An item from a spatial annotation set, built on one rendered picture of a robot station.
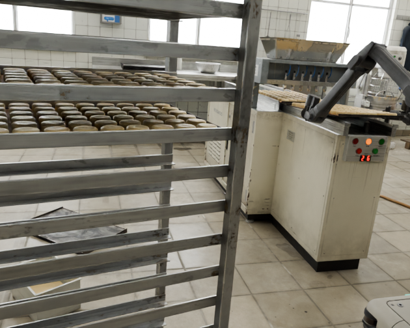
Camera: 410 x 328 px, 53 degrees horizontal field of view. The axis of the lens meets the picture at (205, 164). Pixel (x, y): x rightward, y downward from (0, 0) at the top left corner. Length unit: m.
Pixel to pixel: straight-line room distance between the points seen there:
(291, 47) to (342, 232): 1.25
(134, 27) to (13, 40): 4.88
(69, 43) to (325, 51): 2.37
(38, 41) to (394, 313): 1.60
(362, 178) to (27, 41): 1.98
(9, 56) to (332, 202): 4.42
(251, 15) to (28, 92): 0.47
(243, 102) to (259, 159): 1.97
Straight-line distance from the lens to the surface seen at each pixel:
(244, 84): 0.92
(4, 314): 0.99
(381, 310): 1.90
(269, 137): 2.87
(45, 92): 0.82
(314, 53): 2.98
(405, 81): 1.79
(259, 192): 2.97
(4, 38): 0.81
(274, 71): 2.89
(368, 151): 2.36
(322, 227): 2.43
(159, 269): 1.54
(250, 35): 0.92
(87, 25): 5.63
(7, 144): 0.83
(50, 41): 0.81
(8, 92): 0.82
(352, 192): 2.43
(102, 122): 0.96
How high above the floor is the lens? 1.25
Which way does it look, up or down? 16 degrees down
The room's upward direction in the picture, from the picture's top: 4 degrees clockwise
